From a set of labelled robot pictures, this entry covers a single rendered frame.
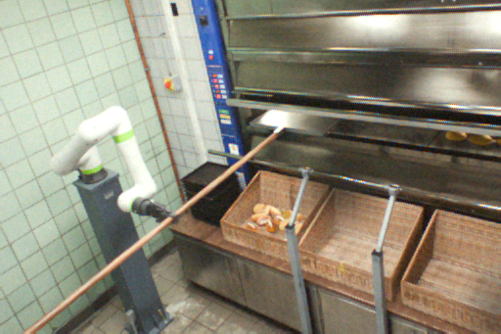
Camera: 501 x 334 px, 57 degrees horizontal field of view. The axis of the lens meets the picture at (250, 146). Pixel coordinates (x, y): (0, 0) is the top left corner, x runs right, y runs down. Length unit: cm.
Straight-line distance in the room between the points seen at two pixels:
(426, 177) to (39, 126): 234
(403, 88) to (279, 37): 76
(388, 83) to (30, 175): 224
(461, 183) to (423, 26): 82
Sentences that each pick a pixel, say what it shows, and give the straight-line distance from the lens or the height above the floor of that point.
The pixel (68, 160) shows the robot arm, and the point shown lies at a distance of 258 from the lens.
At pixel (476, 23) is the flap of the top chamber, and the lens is 224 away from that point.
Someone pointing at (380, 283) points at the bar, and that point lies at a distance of 230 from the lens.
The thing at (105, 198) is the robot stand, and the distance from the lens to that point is 284.
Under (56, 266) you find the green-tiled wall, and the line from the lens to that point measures 350.
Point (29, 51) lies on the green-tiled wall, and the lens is 316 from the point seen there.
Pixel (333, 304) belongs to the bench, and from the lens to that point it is 268.
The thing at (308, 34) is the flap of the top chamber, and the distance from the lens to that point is 257.
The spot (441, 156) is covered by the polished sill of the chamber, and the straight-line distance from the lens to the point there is 250.
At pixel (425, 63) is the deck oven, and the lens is 234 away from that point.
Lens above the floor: 236
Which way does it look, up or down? 25 degrees down
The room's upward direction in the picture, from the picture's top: 11 degrees counter-clockwise
